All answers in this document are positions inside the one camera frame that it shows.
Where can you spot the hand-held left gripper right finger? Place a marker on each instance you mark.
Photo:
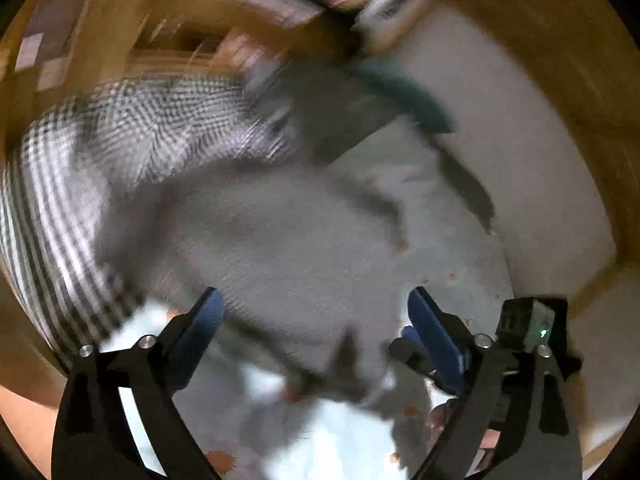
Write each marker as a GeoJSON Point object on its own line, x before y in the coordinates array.
{"type": "Point", "coordinates": [435, 340]}

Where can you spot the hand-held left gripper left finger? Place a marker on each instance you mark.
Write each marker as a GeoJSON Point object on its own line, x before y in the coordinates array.
{"type": "Point", "coordinates": [200, 330]}

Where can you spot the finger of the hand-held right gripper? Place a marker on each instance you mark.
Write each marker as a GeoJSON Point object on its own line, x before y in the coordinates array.
{"type": "Point", "coordinates": [407, 352]}

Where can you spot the grey knit sweater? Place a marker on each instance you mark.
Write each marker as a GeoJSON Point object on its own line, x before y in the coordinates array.
{"type": "Point", "coordinates": [280, 255]}

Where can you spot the person's right hand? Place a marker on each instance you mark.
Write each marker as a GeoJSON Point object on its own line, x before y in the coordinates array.
{"type": "Point", "coordinates": [440, 417]}

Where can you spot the daisy print bed sheet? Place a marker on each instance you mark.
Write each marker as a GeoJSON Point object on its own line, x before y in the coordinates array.
{"type": "Point", "coordinates": [450, 280]}

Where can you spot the black white checkered blanket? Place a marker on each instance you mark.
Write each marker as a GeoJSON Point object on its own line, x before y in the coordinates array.
{"type": "Point", "coordinates": [65, 200]}

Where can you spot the teal cloth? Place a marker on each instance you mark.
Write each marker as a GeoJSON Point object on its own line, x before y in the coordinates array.
{"type": "Point", "coordinates": [405, 95]}

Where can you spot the dark grey pillow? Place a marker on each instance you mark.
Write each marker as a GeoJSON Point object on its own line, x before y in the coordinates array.
{"type": "Point", "coordinates": [340, 110]}

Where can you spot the wooden bed frame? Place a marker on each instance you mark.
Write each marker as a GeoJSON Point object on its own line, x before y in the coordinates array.
{"type": "Point", "coordinates": [550, 85]}

